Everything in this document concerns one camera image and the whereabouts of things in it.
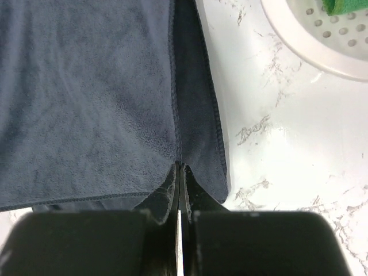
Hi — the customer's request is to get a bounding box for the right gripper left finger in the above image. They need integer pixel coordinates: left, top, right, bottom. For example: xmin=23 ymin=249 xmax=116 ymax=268
xmin=1 ymin=164 xmax=180 ymax=275

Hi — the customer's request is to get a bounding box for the green towel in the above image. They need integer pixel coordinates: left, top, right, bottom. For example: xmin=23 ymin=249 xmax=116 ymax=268
xmin=322 ymin=0 xmax=368 ymax=16

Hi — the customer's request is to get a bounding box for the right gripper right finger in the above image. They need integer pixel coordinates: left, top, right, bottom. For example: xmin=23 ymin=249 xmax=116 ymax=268
xmin=179 ymin=165 xmax=350 ymax=275

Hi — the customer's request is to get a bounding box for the right white plastic basket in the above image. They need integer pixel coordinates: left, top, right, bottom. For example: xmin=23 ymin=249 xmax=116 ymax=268
xmin=261 ymin=1 xmax=367 ymax=82

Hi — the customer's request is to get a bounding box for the dark blue towel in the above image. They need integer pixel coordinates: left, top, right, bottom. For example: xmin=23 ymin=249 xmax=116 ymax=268
xmin=1 ymin=1 xmax=228 ymax=210

